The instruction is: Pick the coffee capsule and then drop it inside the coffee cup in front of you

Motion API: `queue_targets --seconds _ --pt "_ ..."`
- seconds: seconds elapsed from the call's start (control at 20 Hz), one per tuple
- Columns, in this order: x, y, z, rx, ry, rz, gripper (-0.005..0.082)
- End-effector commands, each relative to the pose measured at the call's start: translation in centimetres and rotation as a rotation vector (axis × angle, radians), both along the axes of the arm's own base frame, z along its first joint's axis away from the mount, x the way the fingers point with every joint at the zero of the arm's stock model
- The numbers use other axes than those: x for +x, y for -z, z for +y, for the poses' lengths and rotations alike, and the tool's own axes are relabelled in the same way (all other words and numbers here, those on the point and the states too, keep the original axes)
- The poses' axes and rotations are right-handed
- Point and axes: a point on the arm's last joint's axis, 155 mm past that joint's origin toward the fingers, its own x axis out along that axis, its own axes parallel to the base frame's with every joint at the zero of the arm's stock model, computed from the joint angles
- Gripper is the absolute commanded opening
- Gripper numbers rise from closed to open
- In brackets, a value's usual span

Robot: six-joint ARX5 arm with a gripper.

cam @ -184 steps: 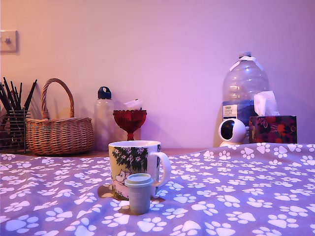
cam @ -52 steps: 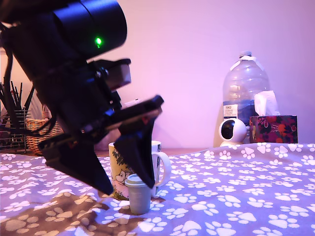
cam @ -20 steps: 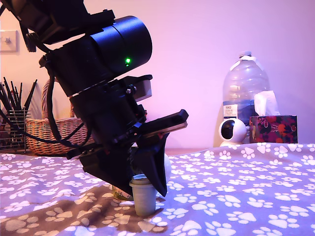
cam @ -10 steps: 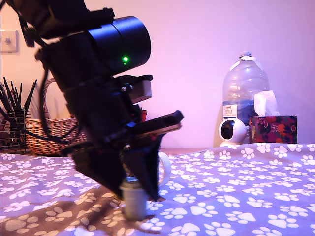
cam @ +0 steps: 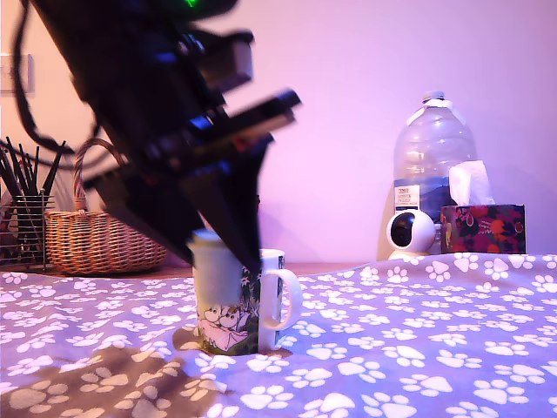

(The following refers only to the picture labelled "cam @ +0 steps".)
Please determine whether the pale coffee capsule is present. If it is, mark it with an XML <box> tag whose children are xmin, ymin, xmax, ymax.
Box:
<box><xmin>190</xmin><ymin>229</ymin><xmax>244</xmax><ymax>308</ymax></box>

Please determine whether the black chopstick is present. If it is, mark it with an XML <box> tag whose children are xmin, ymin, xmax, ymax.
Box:
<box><xmin>42</xmin><ymin>138</ymin><xmax>68</xmax><ymax>195</ymax></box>
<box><xmin>17</xmin><ymin>142</ymin><xmax>36</xmax><ymax>196</ymax></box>
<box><xmin>29</xmin><ymin>145</ymin><xmax>41</xmax><ymax>196</ymax></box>
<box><xmin>3</xmin><ymin>135</ymin><xmax>25</xmax><ymax>197</ymax></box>

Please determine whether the illustrated white mug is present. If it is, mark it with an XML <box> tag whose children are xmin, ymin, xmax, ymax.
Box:
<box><xmin>193</xmin><ymin>247</ymin><xmax>304</xmax><ymax>356</ymax></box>

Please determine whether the paw print cloth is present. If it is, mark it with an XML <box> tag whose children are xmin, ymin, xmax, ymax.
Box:
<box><xmin>0</xmin><ymin>252</ymin><xmax>557</xmax><ymax>418</ymax></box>

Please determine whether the large clear water bottle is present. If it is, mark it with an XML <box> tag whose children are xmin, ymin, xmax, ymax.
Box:
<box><xmin>393</xmin><ymin>90</ymin><xmax>479</xmax><ymax>227</ymax></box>

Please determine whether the white tissue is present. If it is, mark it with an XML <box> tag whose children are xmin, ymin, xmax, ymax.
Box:
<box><xmin>448</xmin><ymin>159</ymin><xmax>497</xmax><ymax>206</ymax></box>

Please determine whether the floral tissue box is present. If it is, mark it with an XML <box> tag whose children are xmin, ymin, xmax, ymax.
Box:
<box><xmin>440</xmin><ymin>203</ymin><xmax>527</xmax><ymax>256</ymax></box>

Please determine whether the wicker basket with handle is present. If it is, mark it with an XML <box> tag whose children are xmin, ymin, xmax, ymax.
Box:
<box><xmin>45</xmin><ymin>138</ymin><xmax>169</xmax><ymax>276</ymax></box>

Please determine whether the wire utensil holder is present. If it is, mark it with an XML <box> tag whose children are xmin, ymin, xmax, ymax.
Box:
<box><xmin>0</xmin><ymin>189</ymin><xmax>57</xmax><ymax>273</ymax></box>

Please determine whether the small white round camera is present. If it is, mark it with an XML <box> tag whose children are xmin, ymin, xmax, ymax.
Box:
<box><xmin>386</xmin><ymin>209</ymin><xmax>439</xmax><ymax>261</ymax></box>

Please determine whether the white wall switch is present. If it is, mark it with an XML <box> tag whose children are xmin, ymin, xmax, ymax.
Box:
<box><xmin>0</xmin><ymin>52</ymin><xmax>36</xmax><ymax>93</ymax></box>

